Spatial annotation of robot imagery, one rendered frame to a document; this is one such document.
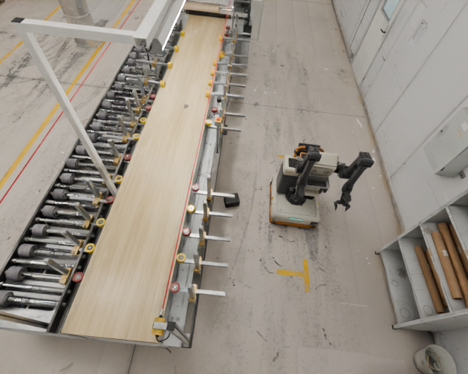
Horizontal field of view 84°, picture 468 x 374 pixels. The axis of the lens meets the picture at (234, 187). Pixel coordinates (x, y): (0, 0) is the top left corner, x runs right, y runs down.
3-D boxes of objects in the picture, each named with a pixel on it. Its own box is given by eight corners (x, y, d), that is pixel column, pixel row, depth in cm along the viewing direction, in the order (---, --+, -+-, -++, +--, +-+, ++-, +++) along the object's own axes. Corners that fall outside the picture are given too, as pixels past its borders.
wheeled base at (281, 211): (269, 183, 388) (272, 173, 368) (311, 188, 389) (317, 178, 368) (268, 224, 350) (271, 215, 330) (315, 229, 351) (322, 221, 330)
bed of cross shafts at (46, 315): (186, 62, 554) (182, 19, 485) (91, 340, 266) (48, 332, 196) (157, 59, 553) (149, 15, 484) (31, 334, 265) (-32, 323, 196)
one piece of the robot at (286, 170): (273, 182, 373) (288, 141, 304) (312, 187, 373) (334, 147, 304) (273, 202, 354) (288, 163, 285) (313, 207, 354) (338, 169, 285)
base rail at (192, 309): (238, 38, 504) (238, 33, 496) (191, 348, 216) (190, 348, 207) (233, 38, 504) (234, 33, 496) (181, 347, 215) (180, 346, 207)
